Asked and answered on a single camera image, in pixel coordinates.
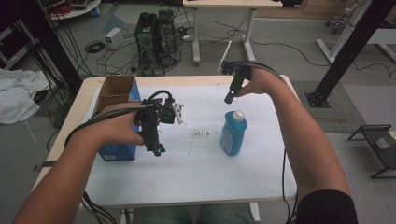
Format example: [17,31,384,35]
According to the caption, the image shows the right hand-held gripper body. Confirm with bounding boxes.
[217,40,254,83]

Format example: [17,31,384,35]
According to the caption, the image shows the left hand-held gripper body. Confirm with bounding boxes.
[134,92,185,132]

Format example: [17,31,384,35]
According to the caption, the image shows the blue bottle with white cap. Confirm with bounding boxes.
[219,109,248,158]

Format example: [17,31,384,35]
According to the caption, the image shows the blue cardboard box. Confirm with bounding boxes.
[92,74,144,162]

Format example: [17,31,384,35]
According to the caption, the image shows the person's right hand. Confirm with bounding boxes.
[238,67,287,97]

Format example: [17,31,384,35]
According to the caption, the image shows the person's left hand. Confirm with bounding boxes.
[92,103,148,147]

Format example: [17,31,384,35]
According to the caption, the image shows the white table mat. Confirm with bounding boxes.
[84,83,299,209]

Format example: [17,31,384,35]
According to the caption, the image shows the white-legged background desk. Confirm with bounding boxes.
[182,0,284,67]

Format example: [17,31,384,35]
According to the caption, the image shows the person's legs in jeans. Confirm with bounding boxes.
[132,203,256,224]

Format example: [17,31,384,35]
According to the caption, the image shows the black computer tower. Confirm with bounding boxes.
[156,8,179,62]
[134,11,159,77]

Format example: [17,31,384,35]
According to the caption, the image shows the small white box device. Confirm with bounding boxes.
[104,26,125,50]

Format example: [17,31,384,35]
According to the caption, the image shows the grey floor mat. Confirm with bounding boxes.
[290,79,369,134]

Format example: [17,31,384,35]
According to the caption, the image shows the white metal stand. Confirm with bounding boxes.
[315,0,373,65]

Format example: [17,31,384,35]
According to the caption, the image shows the white table leg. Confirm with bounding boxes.
[247,202,262,224]

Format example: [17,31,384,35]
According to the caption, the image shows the round white table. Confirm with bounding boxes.
[39,0,103,21]

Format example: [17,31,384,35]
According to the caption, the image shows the white cloth heap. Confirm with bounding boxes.
[0,67,50,126]

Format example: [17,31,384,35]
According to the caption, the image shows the person's black sleeve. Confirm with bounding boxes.
[294,189,360,224]

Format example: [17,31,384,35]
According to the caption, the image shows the low black metal rack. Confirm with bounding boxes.
[346,123,396,180]

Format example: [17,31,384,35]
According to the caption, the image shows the long black floor cable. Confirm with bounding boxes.
[214,20,332,68]

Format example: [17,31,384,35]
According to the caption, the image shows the left gripper cable bundle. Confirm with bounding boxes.
[64,89,174,148]

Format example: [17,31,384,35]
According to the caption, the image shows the coiled black cable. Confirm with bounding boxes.
[84,40,106,54]

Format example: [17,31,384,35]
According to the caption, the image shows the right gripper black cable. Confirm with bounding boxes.
[248,61,299,224]

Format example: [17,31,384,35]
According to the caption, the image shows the black metal stand post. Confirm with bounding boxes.
[304,0,396,109]
[17,0,84,94]

